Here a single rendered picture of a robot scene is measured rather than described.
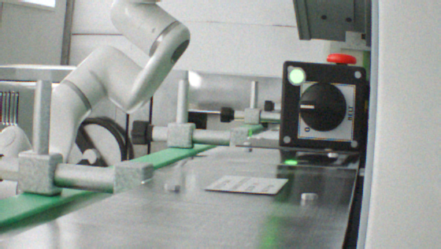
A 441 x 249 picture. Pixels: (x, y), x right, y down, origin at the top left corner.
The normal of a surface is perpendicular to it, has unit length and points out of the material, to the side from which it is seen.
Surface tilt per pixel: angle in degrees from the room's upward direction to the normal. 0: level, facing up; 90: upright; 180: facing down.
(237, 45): 90
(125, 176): 90
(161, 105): 90
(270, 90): 90
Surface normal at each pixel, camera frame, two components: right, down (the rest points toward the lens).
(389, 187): -0.11, -0.47
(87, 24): -0.16, 0.04
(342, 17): -0.13, 0.87
